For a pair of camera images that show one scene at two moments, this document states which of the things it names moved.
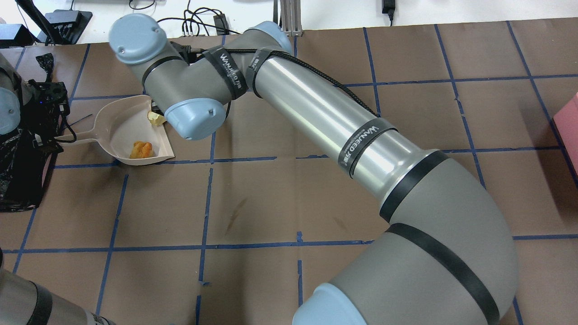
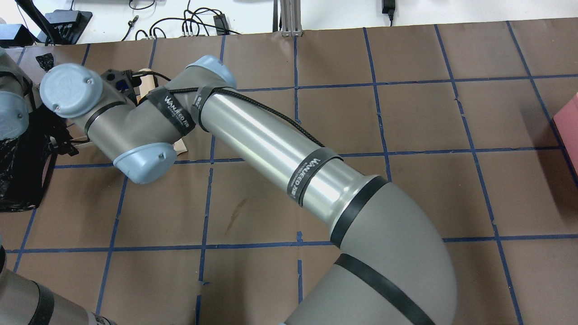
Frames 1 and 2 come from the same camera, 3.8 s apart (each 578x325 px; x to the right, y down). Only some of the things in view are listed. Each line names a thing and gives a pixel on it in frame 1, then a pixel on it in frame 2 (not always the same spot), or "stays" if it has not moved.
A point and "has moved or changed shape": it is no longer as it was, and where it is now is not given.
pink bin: (566, 121) stays
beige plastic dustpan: (120, 123) has moved or changed shape
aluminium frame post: (291, 17) stays
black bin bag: (25, 166) stays
